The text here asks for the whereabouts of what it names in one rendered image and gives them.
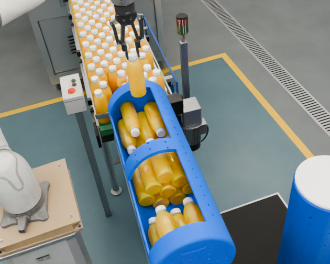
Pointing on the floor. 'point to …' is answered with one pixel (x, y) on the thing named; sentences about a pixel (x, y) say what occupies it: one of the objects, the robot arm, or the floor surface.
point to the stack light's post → (184, 69)
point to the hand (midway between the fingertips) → (131, 49)
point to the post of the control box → (92, 162)
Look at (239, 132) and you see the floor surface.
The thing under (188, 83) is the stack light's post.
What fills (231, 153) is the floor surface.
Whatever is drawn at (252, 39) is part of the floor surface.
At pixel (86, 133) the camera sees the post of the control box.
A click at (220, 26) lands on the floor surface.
